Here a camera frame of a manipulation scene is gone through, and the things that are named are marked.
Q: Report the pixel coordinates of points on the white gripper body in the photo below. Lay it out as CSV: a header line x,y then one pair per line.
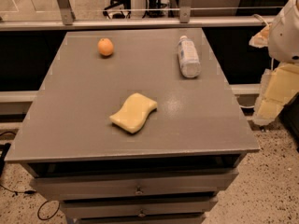
x,y
285,36

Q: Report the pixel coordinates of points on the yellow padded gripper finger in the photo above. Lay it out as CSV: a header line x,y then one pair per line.
x,y
278,87
260,40

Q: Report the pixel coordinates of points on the clear plastic water bottle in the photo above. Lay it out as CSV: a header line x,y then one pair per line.
x,y
188,58

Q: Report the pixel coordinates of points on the grey metal railing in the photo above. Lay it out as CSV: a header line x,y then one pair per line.
x,y
34,15

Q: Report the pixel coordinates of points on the grey drawer cabinet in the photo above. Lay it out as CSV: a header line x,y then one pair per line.
x,y
149,135

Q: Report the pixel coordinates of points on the upper grey drawer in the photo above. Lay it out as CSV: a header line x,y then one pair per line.
x,y
133,185

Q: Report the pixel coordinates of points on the grey drawer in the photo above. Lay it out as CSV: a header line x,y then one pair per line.
x,y
139,208
133,185

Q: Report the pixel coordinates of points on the yellow wavy sponge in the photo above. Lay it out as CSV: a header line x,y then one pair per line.
x,y
134,112

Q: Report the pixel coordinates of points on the orange fruit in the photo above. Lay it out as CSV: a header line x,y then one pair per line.
x,y
105,47

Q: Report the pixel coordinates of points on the lower grey drawer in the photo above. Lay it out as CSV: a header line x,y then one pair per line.
x,y
139,208

